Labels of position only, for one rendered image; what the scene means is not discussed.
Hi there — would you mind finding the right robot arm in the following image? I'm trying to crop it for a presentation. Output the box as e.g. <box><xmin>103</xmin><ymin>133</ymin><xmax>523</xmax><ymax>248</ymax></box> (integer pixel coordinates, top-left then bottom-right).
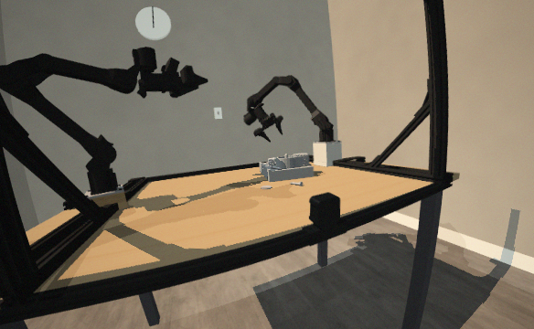
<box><xmin>243</xmin><ymin>75</ymin><xmax>335</xmax><ymax>142</ymax></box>

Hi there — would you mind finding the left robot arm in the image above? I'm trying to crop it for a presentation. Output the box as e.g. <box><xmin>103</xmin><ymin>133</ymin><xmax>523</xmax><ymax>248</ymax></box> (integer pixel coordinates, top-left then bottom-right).
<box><xmin>0</xmin><ymin>47</ymin><xmax>161</xmax><ymax>195</ymax></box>

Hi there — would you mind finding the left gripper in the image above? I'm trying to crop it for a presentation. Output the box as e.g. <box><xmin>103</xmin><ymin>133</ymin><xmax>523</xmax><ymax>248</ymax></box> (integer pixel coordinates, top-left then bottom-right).
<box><xmin>158</xmin><ymin>65</ymin><xmax>208</xmax><ymax>98</ymax></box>

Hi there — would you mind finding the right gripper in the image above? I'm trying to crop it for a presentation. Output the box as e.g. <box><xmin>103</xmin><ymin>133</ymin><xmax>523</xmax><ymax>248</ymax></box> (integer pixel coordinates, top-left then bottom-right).
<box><xmin>253</xmin><ymin>113</ymin><xmax>283</xmax><ymax>142</ymax></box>

